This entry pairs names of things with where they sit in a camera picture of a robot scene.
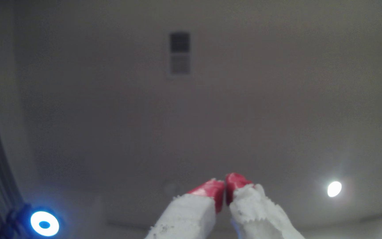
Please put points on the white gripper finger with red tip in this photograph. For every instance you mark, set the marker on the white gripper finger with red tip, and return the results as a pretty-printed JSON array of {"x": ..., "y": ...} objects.
[
  {"x": 257, "y": 212},
  {"x": 191, "y": 215}
]

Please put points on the round ceiling light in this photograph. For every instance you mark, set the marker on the round ceiling light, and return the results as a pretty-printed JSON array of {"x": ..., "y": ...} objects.
[{"x": 334, "y": 189}]

